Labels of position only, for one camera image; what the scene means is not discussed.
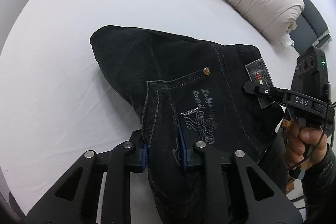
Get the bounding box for black denim pants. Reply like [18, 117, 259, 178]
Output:
[90, 26, 287, 223]

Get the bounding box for right hand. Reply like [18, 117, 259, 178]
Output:
[284, 119, 328, 169]

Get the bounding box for dark grey headboard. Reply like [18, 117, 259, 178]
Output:
[289, 0, 332, 54]

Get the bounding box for white bed mattress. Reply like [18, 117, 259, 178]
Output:
[1, 0, 298, 222]

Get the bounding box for black cable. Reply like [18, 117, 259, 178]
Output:
[286, 83, 336, 204]

